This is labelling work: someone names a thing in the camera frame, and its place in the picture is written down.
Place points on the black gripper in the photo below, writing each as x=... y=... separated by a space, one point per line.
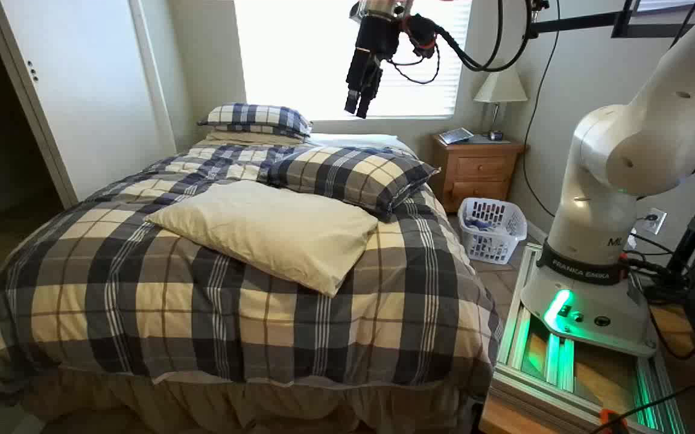
x=374 y=45

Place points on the large checkered pillow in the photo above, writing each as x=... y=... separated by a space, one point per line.
x=356 y=177

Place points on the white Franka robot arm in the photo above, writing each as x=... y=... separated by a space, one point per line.
x=645 y=145

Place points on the small checkered pillow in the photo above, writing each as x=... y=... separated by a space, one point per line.
x=255 y=120

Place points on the white pillow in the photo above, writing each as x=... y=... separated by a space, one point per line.
x=276 y=231

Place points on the white bed sheet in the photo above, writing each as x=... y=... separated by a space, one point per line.
x=364 y=144

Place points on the blue book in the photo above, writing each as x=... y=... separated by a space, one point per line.
x=454 y=136

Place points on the wooden nightstand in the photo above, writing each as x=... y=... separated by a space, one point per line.
x=476 y=173

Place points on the white shade table lamp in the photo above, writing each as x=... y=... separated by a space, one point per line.
x=501 y=89

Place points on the white laundry basket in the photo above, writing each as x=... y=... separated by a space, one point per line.
x=493 y=232

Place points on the white closet door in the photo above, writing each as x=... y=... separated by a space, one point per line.
x=91 y=97

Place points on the bed with plaid comforter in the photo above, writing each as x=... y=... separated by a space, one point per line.
x=162 y=304

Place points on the beige bed skirt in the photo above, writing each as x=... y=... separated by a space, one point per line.
x=243 y=407

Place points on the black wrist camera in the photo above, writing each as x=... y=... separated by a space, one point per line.
x=422 y=37

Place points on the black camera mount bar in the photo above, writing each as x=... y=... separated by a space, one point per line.
x=590 y=20

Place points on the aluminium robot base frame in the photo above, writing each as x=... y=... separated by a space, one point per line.
x=580 y=323

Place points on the white wall outlet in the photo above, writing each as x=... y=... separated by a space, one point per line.
x=654 y=221

